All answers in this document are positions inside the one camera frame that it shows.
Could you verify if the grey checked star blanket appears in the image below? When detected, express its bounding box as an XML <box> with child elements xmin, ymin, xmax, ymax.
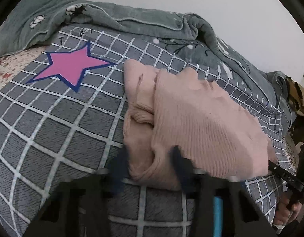
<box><xmin>0</xmin><ymin>25</ymin><xmax>299</xmax><ymax>237</ymax></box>

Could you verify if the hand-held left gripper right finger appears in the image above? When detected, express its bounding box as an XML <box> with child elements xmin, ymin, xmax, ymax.
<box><xmin>170</xmin><ymin>146</ymin><xmax>278</xmax><ymax>237</ymax></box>

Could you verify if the person's right hand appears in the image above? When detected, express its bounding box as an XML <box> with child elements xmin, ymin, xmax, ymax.
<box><xmin>274</xmin><ymin>193</ymin><xmax>303</xmax><ymax>230</ymax></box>

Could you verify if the floral bed sheet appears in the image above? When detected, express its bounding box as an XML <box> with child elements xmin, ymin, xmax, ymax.
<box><xmin>0</xmin><ymin>47</ymin><xmax>301</xmax><ymax>176</ymax></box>

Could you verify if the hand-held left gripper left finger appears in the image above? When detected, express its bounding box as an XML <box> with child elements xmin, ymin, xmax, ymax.
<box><xmin>26</xmin><ymin>150</ymin><xmax>130</xmax><ymax>237</ymax></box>

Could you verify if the brown clothes pile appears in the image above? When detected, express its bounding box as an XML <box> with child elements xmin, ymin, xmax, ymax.
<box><xmin>285</xmin><ymin>78</ymin><xmax>304</xmax><ymax>118</ymax></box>

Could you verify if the grey-green printed quilt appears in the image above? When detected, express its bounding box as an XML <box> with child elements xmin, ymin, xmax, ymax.
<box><xmin>0</xmin><ymin>0</ymin><xmax>294</xmax><ymax>129</ymax></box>

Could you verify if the pink ribbed sweater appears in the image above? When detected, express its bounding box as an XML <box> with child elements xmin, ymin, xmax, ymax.
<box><xmin>123</xmin><ymin>59</ymin><xmax>278</xmax><ymax>191</ymax></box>

